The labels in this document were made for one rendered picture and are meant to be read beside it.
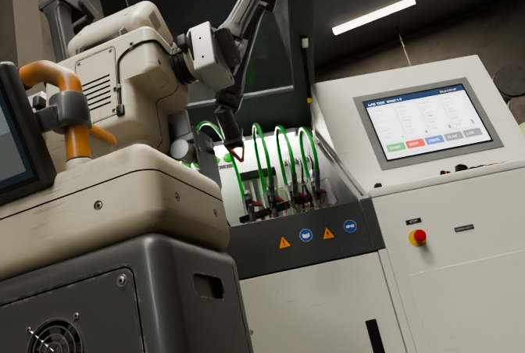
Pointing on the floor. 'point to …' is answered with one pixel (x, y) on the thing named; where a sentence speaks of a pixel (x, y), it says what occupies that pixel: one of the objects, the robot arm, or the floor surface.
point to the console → (443, 216)
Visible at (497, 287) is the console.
